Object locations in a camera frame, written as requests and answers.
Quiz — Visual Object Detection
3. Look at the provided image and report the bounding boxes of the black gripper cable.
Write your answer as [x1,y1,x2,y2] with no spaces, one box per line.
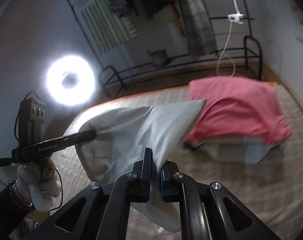
[48,168,65,217]

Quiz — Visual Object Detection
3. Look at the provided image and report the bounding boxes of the person's left hand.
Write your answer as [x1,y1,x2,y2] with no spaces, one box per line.
[11,155,62,212]

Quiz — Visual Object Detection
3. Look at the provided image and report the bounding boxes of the plaid blanket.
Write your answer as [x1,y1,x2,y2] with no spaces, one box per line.
[64,81,303,240]

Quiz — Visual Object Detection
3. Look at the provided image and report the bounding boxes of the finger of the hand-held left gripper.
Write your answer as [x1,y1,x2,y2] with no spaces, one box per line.
[61,129,97,147]

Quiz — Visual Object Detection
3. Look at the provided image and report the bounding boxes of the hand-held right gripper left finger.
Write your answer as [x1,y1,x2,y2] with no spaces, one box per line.
[24,147,153,240]

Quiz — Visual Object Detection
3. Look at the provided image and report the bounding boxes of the beaded bracelet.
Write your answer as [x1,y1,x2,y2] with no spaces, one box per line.
[8,179,34,209]

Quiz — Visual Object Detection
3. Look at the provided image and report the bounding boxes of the black metal clothes rack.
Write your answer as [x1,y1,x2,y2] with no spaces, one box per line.
[61,0,263,98]

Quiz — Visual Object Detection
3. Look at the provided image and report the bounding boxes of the ring light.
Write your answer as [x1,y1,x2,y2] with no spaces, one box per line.
[46,54,95,107]

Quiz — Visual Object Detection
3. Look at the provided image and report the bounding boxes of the grey plaid coat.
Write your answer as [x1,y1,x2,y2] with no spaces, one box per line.
[178,0,217,57]

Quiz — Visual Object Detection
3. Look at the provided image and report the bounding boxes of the green striped wall hanging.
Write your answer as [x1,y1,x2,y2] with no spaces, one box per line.
[66,0,139,54]

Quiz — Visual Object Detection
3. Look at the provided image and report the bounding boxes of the pink folded garment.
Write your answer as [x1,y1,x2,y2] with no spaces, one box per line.
[185,77,293,145]

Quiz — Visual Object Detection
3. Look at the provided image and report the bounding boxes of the person's left forearm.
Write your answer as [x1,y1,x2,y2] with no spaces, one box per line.
[0,180,34,235]

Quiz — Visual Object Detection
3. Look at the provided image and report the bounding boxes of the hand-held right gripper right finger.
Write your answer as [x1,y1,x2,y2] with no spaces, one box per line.
[160,160,282,240]

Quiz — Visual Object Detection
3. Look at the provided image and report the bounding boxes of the white clip lamp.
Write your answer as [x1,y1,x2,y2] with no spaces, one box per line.
[214,0,247,25]

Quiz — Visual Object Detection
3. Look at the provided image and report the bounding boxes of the white lamp cable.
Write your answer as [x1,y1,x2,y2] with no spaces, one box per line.
[216,21,236,78]

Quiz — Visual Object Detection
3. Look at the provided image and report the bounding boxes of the yellow patterned garment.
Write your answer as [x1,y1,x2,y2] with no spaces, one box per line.
[172,5,186,37]

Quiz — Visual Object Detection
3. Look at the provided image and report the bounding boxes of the white tank top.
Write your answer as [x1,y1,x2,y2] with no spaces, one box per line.
[75,99,207,235]

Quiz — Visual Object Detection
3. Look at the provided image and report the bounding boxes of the potted plant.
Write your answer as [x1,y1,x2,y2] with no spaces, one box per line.
[147,49,171,67]

